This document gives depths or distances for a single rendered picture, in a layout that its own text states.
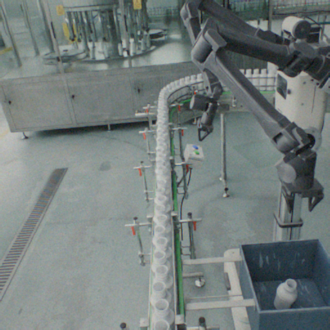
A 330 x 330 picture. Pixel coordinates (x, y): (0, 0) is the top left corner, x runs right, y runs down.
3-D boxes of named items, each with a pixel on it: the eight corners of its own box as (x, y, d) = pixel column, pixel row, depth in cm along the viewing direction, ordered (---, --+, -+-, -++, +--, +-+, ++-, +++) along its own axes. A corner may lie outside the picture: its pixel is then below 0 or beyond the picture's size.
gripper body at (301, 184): (323, 194, 99) (327, 172, 95) (288, 196, 99) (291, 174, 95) (314, 182, 104) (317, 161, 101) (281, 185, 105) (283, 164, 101)
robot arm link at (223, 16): (197, -20, 148) (191, -10, 158) (183, 8, 147) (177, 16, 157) (278, 35, 157) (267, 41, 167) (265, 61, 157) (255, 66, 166)
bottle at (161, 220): (155, 256, 124) (150, 221, 116) (162, 245, 129) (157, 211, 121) (170, 260, 122) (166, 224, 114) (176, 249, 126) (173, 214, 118)
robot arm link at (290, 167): (300, 124, 96) (280, 140, 103) (276, 137, 90) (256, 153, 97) (327, 158, 94) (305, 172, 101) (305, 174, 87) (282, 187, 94)
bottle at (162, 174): (172, 201, 154) (169, 170, 146) (159, 203, 154) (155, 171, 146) (171, 194, 159) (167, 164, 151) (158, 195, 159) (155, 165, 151)
